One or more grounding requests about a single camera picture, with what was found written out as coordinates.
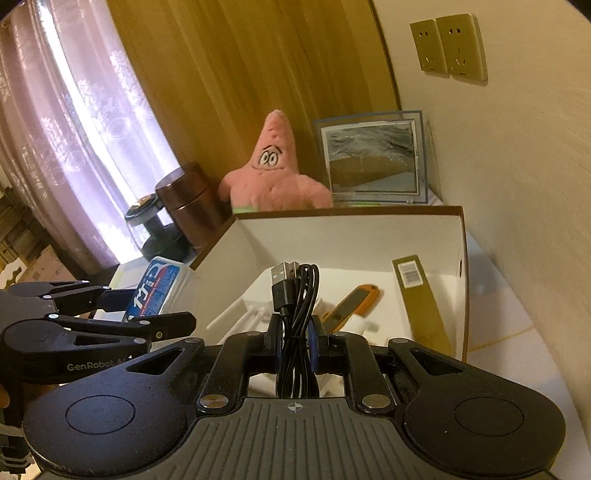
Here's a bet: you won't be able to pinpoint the brown cardboard storage box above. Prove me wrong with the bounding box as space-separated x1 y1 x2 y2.
192 205 469 360

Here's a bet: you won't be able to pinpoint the dark green glass humidifier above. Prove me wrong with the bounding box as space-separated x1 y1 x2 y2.
124 193 191 262

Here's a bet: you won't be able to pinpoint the cardboard boxes on floor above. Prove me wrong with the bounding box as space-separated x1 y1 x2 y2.
1 187 78 289

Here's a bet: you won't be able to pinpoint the gold white carton box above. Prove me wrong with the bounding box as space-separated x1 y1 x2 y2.
393 255 455 356

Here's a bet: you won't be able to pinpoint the orange utility knife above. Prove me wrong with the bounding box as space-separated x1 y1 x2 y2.
322 284 380 333

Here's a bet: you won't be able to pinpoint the pink starfish plush toy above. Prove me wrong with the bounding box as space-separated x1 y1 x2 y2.
217 110 334 213

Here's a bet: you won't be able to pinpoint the white wifi repeater with antennas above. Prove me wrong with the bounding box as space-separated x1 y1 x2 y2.
204 268 273 344

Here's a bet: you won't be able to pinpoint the wooden door panel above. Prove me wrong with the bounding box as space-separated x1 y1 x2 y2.
105 0 402 186

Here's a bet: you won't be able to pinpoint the brown metal canister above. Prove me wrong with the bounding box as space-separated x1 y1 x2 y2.
155 162 231 253

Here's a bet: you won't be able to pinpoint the sheer purple curtain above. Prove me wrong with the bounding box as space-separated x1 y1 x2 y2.
1 1 178 274

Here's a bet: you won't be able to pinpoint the black usb cable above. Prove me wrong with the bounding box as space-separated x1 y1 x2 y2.
269 261 322 399

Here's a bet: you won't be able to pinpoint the gold wall socket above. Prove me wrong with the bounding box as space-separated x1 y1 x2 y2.
436 13 488 82
410 19 448 74

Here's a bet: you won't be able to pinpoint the gold wall socket right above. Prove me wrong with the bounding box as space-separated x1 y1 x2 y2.
436 13 488 82

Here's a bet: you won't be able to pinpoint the framed sand picture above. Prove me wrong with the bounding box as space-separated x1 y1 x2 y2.
315 110 428 205

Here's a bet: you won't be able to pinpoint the person's left hand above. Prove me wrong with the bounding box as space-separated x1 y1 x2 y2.
0 385 10 409

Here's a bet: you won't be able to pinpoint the white cream tube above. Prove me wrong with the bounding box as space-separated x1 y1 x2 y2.
342 315 383 345

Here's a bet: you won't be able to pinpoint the gold wall socket left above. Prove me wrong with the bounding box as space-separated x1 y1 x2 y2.
410 19 448 74

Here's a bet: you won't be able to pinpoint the blue dental floss box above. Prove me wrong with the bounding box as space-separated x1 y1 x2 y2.
123 256 198 321

